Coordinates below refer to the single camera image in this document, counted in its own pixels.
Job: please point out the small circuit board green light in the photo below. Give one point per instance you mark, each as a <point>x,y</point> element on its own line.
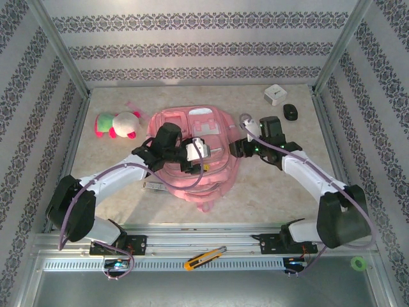
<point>116,264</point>
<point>295,262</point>

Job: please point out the white green pink plush toy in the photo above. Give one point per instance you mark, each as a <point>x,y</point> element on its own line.
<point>124,124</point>

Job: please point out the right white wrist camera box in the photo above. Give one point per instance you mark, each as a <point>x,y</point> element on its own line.
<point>252,126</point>

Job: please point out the white square alarm clock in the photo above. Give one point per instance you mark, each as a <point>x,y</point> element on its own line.
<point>274,94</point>

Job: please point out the aluminium corner post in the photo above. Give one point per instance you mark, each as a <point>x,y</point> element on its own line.
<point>335,54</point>
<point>65,54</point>

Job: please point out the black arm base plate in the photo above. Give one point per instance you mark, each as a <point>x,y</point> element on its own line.
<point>271,244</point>
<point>139,243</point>

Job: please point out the yellow black utility knife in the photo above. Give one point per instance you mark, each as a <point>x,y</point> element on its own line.
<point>204,257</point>

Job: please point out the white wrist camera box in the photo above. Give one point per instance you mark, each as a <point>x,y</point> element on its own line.
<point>252,126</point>
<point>195,150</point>

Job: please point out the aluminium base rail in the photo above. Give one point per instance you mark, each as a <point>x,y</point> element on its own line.
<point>198,238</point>

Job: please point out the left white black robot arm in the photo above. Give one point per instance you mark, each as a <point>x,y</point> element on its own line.
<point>118,176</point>

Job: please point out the black computer mouse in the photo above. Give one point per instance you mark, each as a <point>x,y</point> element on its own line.
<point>290,112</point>

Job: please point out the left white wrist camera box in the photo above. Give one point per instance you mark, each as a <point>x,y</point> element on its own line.
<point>195,150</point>

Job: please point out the aluminium side rail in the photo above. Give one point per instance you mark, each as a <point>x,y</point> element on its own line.
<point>329,134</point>
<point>80,128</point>

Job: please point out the silver rectangular bar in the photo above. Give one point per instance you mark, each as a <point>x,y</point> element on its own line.
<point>156,187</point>

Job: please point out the green tape roll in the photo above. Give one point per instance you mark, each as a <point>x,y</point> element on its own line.
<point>352,263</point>

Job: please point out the pink school backpack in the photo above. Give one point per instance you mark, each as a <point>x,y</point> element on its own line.
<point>211,182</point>

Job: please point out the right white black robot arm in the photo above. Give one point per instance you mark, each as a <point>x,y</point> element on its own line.
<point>306,169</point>

